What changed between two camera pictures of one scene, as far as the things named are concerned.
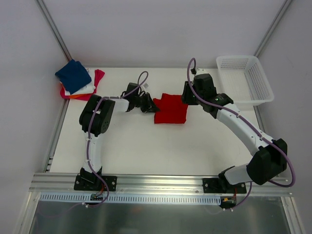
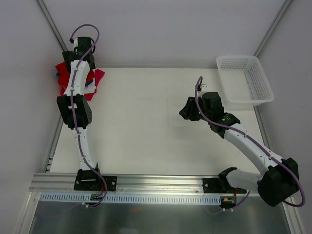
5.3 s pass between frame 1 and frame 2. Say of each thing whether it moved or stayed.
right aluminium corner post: stayed
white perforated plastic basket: stayed
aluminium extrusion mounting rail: stayed
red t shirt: moved
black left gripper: moved
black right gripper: moved
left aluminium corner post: stayed
